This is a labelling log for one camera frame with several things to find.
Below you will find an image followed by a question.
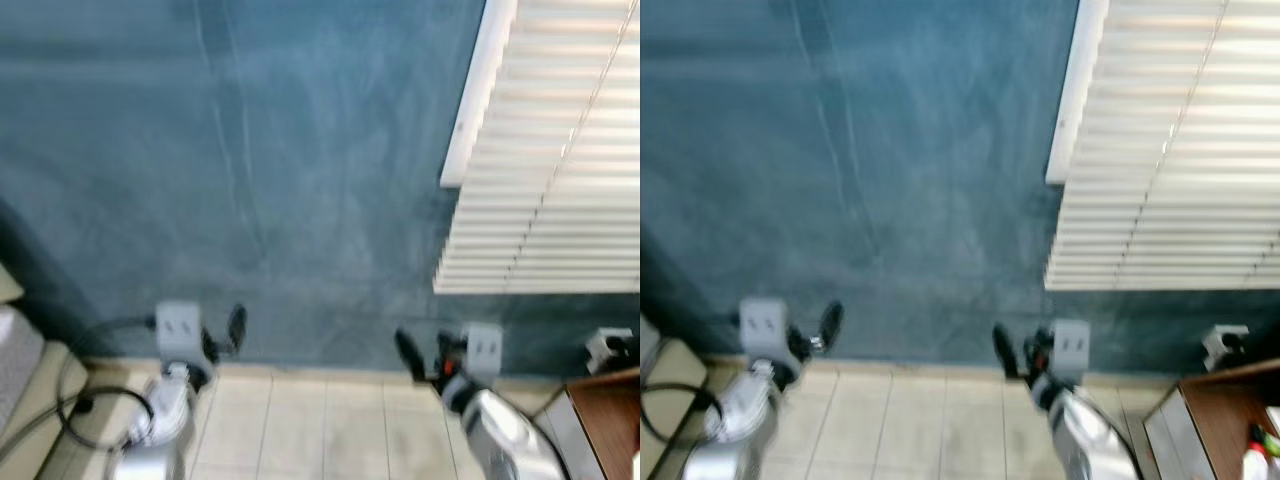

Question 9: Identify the thin blind pull cord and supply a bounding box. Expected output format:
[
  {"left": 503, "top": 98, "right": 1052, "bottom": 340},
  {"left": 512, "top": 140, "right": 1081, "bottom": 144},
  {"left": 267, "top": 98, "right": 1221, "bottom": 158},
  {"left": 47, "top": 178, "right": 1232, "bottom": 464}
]
[
  {"left": 558, "top": 2, "right": 639, "bottom": 163},
  {"left": 1158, "top": 0, "right": 1229, "bottom": 161}
]

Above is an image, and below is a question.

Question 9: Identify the brown wooden table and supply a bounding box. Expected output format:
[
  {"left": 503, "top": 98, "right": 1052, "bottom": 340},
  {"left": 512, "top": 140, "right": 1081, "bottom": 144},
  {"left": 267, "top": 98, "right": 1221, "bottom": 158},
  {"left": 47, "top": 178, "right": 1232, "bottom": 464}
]
[
  {"left": 1143, "top": 359, "right": 1280, "bottom": 480},
  {"left": 535, "top": 367, "right": 641, "bottom": 480}
]

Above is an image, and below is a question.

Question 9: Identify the beige grey cushioned seat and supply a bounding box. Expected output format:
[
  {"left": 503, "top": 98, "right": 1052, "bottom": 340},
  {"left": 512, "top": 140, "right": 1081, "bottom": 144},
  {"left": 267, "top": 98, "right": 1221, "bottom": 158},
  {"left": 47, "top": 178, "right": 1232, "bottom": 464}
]
[
  {"left": 640, "top": 312, "right": 711, "bottom": 479},
  {"left": 0, "top": 262, "right": 91, "bottom": 480}
]

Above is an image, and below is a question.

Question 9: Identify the white wall power socket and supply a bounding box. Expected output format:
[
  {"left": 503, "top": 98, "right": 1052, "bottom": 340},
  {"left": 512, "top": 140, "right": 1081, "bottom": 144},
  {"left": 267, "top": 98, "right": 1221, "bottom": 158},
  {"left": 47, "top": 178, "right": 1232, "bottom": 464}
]
[
  {"left": 1203, "top": 323, "right": 1252, "bottom": 374},
  {"left": 585, "top": 327, "right": 640, "bottom": 377}
]

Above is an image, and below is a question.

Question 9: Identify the white green plastic bottle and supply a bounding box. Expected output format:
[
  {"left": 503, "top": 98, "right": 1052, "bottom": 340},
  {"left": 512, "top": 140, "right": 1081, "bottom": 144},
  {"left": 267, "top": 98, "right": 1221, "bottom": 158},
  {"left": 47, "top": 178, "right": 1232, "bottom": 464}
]
[{"left": 1240, "top": 424, "right": 1280, "bottom": 480}]

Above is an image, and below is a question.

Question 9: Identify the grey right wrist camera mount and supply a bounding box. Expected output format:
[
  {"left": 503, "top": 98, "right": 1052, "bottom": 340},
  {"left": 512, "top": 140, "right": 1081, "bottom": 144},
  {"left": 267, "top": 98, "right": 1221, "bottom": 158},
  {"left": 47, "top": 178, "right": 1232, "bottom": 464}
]
[
  {"left": 462, "top": 322, "right": 504, "bottom": 382},
  {"left": 1050, "top": 319, "right": 1091, "bottom": 380}
]

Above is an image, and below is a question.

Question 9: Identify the white window frame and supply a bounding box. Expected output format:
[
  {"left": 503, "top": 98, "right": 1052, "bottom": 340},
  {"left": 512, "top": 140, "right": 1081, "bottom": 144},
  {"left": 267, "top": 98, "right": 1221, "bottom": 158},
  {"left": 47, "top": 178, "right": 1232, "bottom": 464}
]
[
  {"left": 440, "top": 0, "right": 519, "bottom": 190},
  {"left": 1045, "top": 0, "right": 1111, "bottom": 186}
]

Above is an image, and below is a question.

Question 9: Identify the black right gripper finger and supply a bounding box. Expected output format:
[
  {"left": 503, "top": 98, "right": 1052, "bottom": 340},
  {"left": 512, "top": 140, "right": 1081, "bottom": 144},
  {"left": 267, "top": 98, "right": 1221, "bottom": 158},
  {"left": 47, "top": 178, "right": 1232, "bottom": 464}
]
[
  {"left": 991, "top": 322, "right": 1024, "bottom": 380},
  {"left": 394, "top": 328, "right": 427, "bottom": 384}
]

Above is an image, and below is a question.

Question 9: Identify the white slatted window blind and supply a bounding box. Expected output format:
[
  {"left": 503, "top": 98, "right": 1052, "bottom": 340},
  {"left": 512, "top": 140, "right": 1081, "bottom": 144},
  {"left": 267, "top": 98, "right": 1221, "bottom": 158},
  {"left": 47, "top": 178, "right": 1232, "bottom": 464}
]
[
  {"left": 1043, "top": 0, "right": 1280, "bottom": 293},
  {"left": 432, "top": 0, "right": 641, "bottom": 296}
]

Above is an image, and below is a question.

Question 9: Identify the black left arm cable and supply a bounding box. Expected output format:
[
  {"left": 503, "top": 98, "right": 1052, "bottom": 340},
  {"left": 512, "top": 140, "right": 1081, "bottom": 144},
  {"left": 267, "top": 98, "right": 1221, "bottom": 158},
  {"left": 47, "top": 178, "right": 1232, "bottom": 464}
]
[
  {"left": 0, "top": 314, "right": 161, "bottom": 463},
  {"left": 640, "top": 316, "right": 747, "bottom": 453}
]

